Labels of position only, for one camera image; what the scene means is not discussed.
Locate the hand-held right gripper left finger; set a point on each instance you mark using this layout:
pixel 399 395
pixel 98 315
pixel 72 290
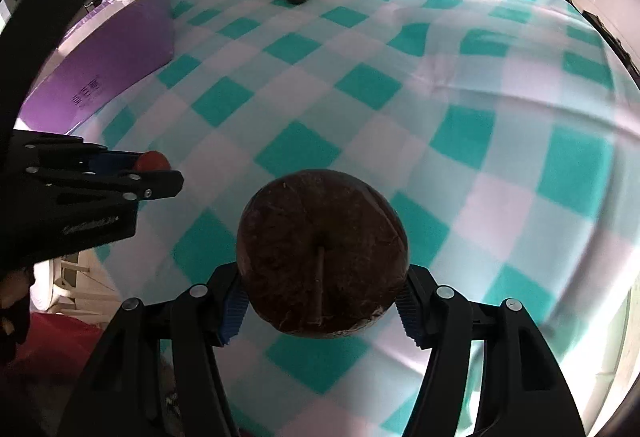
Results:
pixel 232 317

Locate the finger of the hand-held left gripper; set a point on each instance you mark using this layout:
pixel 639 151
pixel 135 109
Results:
pixel 117 160
pixel 155 184

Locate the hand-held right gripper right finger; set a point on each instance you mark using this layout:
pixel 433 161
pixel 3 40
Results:
pixel 407 317

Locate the small red fruit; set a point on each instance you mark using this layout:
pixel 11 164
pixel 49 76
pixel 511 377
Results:
pixel 154 161

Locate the dark brown round fruit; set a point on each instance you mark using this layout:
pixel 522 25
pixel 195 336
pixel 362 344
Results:
pixel 320 257

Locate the purple box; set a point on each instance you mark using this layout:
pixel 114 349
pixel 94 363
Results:
pixel 115 52

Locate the person's left hand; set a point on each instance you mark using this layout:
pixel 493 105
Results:
pixel 12 289

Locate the white slatted chair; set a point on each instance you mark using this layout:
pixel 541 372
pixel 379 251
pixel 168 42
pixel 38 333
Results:
pixel 65 277

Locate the red plastic basin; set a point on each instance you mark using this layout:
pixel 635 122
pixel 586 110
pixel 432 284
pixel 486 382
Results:
pixel 50 332

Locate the teal white checkered tablecloth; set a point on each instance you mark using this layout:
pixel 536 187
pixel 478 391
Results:
pixel 400 117

